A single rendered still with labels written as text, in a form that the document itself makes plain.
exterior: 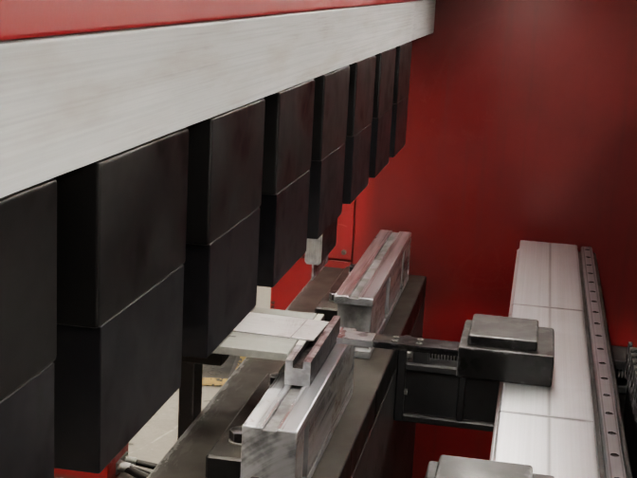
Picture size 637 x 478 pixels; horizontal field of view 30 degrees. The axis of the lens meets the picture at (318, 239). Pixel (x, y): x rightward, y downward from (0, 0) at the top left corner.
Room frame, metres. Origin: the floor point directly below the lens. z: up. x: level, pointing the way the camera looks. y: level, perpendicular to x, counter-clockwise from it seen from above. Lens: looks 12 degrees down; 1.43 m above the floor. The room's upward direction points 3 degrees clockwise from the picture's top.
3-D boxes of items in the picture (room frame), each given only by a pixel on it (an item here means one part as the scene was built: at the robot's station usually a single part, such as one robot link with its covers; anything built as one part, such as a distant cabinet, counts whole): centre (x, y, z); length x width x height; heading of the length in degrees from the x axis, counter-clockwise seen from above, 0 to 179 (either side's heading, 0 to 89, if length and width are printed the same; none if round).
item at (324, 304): (2.02, -0.05, 0.89); 0.30 x 0.05 x 0.03; 170
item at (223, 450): (1.39, 0.06, 0.89); 0.30 x 0.05 x 0.03; 170
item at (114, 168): (0.65, 0.14, 1.26); 0.15 x 0.09 x 0.17; 170
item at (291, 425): (1.36, 0.01, 0.92); 0.39 x 0.06 x 0.10; 170
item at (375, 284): (1.96, -0.10, 0.92); 0.50 x 0.06 x 0.10; 170
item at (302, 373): (1.40, 0.00, 0.99); 0.20 x 0.03 x 0.03; 170
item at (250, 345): (1.44, 0.14, 1.00); 0.26 x 0.18 x 0.01; 80
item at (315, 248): (1.42, 0.00, 1.13); 0.10 x 0.02 x 0.10; 170
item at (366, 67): (1.44, -0.01, 1.26); 0.15 x 0.09 x 0.17; 170
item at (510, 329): (1.38, -0.16, 1.01); 0.26 x 0.12 x 0.05; 80
